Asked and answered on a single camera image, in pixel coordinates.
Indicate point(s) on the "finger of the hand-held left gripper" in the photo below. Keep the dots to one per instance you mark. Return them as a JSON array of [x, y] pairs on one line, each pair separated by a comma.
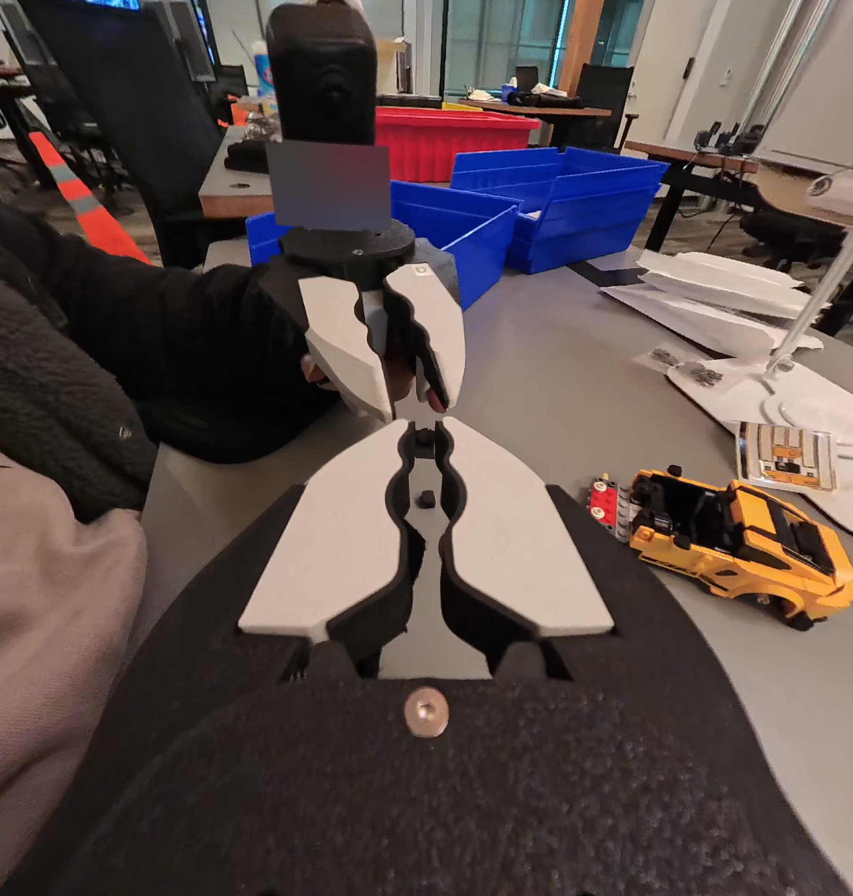
[[342, 343], [440, 329]]

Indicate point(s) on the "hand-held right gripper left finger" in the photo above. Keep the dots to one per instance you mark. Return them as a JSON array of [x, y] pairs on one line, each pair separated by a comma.
[[328, 553]]

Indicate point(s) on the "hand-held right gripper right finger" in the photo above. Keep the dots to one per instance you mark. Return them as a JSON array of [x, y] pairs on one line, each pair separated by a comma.
[[524, 553]]

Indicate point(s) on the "person's left forearm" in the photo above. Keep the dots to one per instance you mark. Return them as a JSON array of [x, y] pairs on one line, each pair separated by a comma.
[[153, 336]]

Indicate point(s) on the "yellow lego car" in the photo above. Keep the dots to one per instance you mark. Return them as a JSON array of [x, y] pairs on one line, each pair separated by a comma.
[[734, 546]]

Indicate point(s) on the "lego instruction booklet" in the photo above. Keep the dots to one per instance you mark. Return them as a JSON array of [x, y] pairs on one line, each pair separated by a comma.
[[787, 455]]

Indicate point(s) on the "person's left hand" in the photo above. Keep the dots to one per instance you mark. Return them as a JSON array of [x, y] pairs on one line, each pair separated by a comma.
[[402, 378]]

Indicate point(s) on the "blue white bottle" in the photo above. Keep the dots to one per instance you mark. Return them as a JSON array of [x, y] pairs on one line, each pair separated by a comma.
[[264, 77]]

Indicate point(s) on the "black cloth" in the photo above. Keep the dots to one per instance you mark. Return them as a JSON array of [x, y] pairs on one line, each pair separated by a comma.
[[248, 157]]

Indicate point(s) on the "wooden side table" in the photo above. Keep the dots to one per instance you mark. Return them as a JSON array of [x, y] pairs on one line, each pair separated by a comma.
[[237, 192]]

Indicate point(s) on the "red storage bin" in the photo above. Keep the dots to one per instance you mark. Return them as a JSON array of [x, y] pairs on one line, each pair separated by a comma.
[[454, 143]]

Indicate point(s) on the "black office chair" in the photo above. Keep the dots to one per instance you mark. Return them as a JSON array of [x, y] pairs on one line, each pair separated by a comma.
[[132, 119]]

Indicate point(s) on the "black desk leg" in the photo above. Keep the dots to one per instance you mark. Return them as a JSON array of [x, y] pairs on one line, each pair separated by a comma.
[[668, 210]]

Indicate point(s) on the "person's black fleece jacket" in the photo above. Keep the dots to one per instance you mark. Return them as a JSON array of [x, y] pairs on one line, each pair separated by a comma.
[[48, 406]]

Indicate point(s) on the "metal rod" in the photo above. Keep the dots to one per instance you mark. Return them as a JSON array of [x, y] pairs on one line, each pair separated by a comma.
[[818, 301]]

